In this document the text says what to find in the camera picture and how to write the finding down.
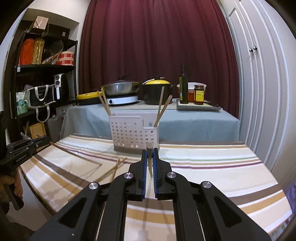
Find white bowl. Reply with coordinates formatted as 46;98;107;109
177;82;207;93

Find black handled knife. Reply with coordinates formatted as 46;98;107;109
204;100;219;108

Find dark olive oil bottle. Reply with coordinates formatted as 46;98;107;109
179;64;188;104

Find brown paper bag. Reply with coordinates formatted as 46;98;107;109
33;16;49;30

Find beige placemat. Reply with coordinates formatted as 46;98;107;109
109;99;177;112

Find black white tote bag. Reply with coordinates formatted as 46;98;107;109
25;84;57;123

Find orange package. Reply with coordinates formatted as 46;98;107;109
20;39;35;65

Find wooden board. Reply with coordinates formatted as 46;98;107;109
29;123;47;139

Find person left hand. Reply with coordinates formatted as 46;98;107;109
0;171;23;203

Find green white packet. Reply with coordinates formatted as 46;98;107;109
16;91;28;115

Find red striped round tins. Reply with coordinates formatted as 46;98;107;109
56;51;74;66

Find white cabinet doors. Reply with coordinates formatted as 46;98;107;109
219;1;295;183

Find yellow lidded flat pan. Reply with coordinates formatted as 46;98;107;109
76;91;102;105

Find striped tablecloth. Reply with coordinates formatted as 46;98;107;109
21;136;292;240

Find red jar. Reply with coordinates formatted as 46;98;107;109
188;89;195;102

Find white induction cooker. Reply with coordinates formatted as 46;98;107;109
107;95;138;106

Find white perforated utensil holder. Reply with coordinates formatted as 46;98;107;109
109;113;159;154

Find black pot yellow lid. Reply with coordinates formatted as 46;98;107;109
142;77;173;105

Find sauce jar yellow label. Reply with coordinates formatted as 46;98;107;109
194;85;205;105

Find steel wok with lid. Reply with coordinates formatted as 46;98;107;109
102;75;154;96

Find maroon curtain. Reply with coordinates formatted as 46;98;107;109
78;1;239;116

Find wooden chopstick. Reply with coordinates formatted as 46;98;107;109
95;158;127;183
101;87;111;116
154;95;173;127
146;142;154;177
154;86;165;127
97;91;111;116
109;159;120;182
41;141;102;167

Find gold package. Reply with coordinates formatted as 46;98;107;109
32;38;45;64

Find black air fryer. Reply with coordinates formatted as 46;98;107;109
54;74;70;103

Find black shelving unit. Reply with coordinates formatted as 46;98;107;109
4;20;78;142

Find grey-blue tablecloth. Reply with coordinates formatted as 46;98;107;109
59;98;241;144

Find grey cutting board tray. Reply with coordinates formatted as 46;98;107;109
176;99;222;111

